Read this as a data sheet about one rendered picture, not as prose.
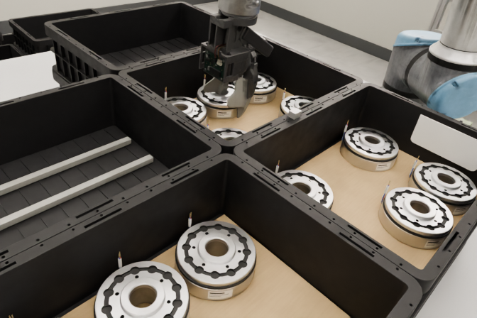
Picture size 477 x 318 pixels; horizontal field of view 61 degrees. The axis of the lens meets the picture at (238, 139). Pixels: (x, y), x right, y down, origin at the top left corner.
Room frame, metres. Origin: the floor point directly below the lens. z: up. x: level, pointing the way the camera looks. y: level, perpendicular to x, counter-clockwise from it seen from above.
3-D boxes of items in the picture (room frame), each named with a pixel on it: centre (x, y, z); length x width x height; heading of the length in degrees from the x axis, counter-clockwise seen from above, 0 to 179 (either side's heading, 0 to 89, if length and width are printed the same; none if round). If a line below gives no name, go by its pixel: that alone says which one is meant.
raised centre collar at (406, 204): (0.47, -0.29, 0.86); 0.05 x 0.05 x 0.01
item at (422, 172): (0.56, -0.36, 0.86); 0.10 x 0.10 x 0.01
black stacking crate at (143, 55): (0.91, 0.23, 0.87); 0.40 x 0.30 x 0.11; 140
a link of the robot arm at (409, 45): (0.95, -0.41, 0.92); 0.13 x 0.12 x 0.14; 13
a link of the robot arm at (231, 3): (0.72, 0.03, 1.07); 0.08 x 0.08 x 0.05
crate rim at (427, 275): (0.52, -0.23, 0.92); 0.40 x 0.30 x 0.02; 140
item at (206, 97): (0.76, 0.05, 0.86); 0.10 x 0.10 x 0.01
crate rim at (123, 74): (0.72, 0.00, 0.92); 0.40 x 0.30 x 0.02; 140
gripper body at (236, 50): (0.72, 0.04, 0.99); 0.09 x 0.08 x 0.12; 140
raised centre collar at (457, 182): (0.56, -0.36, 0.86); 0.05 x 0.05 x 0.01
